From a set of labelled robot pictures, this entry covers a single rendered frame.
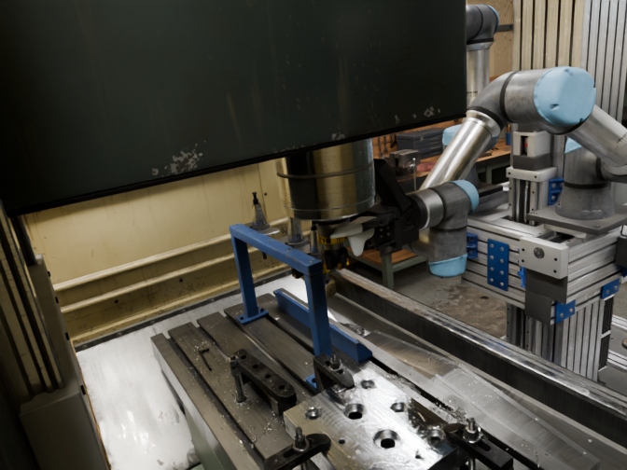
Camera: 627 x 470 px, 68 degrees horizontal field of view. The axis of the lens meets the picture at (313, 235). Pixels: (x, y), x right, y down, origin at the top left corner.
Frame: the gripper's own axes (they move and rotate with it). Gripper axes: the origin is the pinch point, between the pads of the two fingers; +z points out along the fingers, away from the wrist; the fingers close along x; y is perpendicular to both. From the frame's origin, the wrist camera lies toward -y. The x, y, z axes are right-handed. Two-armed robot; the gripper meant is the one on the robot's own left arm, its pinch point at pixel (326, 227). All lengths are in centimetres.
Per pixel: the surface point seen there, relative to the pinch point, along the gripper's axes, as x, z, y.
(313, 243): 29.5, -15.1, 14.3
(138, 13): -12.5, 27.4, -31.3
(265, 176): 100, -39, 10
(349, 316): 82, -60, 72
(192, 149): -12.5, 24.5, -17.6
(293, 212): -1.3, 6.7, -4.4
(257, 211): 62, -16, 12
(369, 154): -7.2, -4.4, -12.1
